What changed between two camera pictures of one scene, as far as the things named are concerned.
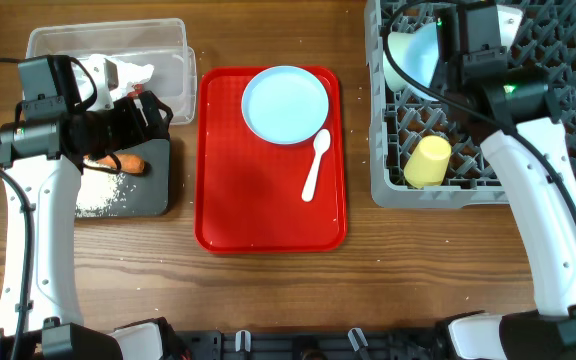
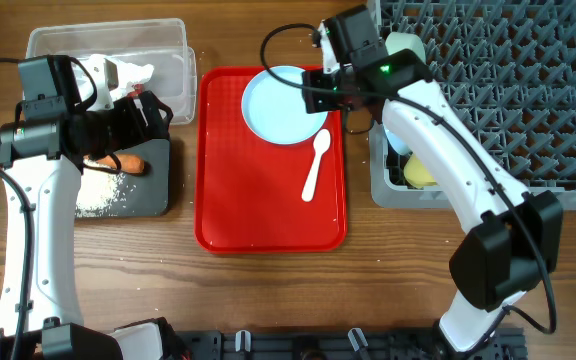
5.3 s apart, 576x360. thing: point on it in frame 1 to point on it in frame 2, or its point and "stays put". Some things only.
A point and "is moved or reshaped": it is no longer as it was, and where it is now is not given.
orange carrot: (129, 164) stays put
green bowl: (393, 78) is moved or reshaped
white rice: (98, 193) stays put
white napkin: (130, 71) stays put
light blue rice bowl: (417, 52) to (397, 143)
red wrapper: (138, 90) stays put
